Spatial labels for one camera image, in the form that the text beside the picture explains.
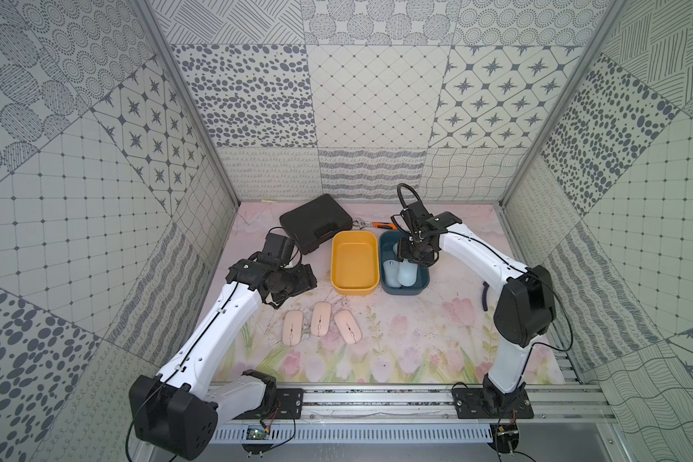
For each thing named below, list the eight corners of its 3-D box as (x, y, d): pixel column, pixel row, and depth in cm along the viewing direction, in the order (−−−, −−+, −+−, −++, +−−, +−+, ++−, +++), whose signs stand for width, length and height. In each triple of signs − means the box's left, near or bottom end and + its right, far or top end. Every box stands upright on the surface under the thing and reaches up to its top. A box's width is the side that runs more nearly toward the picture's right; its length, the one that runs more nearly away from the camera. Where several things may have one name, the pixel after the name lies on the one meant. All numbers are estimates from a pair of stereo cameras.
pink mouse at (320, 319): (311, 336, 88) (310, 333, 86) (314, 304, 94) (313, 301, 92) (330, 336, 88) (329, 333, 86) (331, 305, 94) (331, 301, 92)
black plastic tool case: (306, 257, 104) (304, 250, 101) (280, 222, 115) (278, 215, 111) (356, 229, 113) (356, 222, 109) (328, 199, 124) (327, 192, 120)
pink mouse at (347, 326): (347, 348, 85) (347, 345, 83) (333, 317, 92) (332, 313, 90) (364, 339, 87) (364, 337, 85) (348, 309, 93) (348, 306, 91)
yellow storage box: (329, 295, 96) (327, 286, 91) (332, 241, 111) (331, 231, 106) (380, 295, 96) (381, 286, 91) (377, 242, 111) (378, 231, 106)
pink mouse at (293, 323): (280, 345, 86) (278, 343, 84) (285, 313, 92) (284, 310, 90) (300, 346, 86) (299, 343, 84) (304, 313, 92) (303, 310, 90)
